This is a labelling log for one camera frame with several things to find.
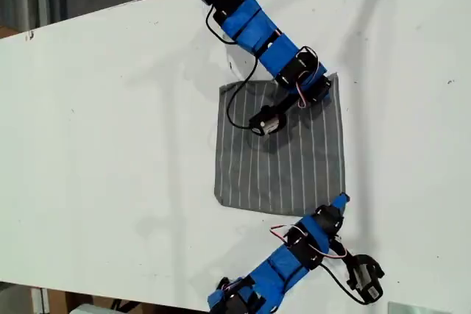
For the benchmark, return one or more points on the grey white-striped square towel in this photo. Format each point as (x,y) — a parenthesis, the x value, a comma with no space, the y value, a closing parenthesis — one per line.
(257,181)

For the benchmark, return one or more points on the shiny metal plate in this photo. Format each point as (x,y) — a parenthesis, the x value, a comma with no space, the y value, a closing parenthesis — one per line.
(419,308)

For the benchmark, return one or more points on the white plastic object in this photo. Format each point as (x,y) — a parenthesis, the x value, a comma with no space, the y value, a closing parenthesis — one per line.
(92,309)

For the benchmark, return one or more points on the white table leg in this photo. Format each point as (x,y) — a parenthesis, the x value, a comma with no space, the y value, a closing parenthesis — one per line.
(39,301)

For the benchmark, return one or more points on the gripper camera stalk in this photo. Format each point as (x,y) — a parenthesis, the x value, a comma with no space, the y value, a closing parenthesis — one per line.
(285,104)
(342,251)

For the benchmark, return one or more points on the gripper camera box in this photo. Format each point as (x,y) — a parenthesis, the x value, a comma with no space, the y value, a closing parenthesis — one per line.
(366,277)
(268,123)

